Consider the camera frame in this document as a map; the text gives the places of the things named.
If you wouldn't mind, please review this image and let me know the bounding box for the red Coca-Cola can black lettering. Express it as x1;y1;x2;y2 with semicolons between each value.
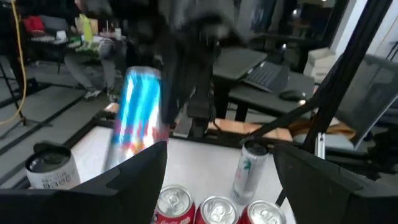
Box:
194;195;239;224

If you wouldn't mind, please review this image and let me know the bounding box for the blue silver Red Bull can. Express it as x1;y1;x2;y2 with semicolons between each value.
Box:
104;65;170;172

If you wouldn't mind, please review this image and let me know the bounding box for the red Coca-Cola can white lettering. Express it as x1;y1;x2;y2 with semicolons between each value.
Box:
154;184;197;224

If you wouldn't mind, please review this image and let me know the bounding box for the black tripod stand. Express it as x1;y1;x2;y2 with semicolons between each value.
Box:
0;58;53;141

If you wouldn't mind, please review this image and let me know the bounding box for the yellow green bottle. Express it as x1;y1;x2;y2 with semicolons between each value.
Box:
81;12;95;42

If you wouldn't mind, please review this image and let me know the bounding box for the yellow extension cable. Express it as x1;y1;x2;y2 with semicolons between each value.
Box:
0;0;29;127

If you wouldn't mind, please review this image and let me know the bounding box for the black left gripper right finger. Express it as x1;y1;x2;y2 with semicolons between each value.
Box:
273;143;398;224

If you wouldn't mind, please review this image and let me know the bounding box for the person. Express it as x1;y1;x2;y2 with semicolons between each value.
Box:
63;0;127;102

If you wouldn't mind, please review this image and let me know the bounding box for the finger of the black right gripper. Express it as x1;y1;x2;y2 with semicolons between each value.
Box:
160;60;195;125

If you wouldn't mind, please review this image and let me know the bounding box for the black keyboard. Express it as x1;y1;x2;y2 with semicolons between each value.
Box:
241;60;292;94

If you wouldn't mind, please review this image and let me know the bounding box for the white table mat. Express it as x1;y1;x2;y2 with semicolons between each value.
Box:
70;126;299;224

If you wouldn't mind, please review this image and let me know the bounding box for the dark grey desk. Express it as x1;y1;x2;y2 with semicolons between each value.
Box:
228;71;315;121

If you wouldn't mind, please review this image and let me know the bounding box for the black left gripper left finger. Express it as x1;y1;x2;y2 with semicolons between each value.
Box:
0;140;169;224

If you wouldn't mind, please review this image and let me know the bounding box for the red bag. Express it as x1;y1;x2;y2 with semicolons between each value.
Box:
21;14;47;35

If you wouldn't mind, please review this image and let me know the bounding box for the white storage box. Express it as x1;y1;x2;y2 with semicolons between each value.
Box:
303;46;339;83

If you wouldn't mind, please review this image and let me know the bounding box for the black computer mouse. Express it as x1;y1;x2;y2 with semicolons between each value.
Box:
279;89;308;103

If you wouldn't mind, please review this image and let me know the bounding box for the white Celsius can red band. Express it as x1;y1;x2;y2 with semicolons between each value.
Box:
24;141;82;190

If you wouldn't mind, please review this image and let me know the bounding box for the white can palm tree print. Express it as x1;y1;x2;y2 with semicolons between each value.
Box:
229;140;270;206

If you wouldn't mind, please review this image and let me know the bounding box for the grey flat panel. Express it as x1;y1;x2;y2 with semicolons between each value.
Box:
335;53;398;150

